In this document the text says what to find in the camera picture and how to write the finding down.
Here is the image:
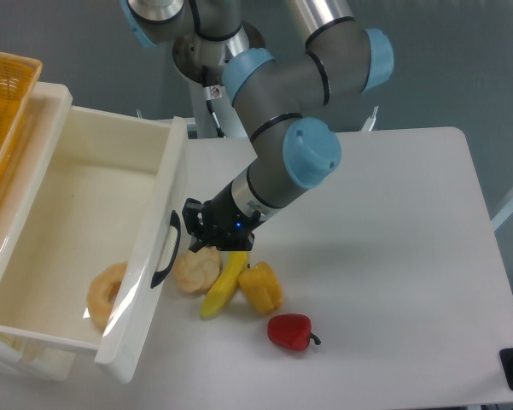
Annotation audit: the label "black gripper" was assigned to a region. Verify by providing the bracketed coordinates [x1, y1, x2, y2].
[182, 187, 260, 251]

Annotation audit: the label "white top drawer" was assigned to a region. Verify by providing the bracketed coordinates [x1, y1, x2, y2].
[0, 107, 188, 383]

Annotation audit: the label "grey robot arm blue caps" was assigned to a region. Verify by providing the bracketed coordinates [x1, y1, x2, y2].
[121, 1, 394, 252]

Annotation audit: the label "white drawer cabinet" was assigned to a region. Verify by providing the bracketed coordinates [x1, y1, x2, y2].
[0, 82, 75, 381]

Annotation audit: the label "round beige bread roll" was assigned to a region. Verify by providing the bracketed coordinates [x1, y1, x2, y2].
[172, 248, 222, 294]

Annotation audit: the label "yellow banana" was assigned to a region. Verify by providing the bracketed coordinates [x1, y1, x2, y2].
[200, 251, 248, 319]

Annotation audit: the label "yellow bell pepper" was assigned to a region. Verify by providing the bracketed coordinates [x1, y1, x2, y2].
[238, 261, 283, 316]

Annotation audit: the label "red bell pepper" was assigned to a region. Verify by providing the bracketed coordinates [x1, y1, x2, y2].
[267, 313, 322, 352]

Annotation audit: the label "beige donut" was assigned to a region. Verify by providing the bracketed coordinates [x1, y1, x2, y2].
[86, 261, 128, 331]

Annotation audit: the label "orange woven basket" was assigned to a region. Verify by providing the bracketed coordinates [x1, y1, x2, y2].
[0, 51, 43, 184]

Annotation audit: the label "black cable on pedestal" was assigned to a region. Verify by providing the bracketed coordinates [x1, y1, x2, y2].
[201, 64, 227, 139]

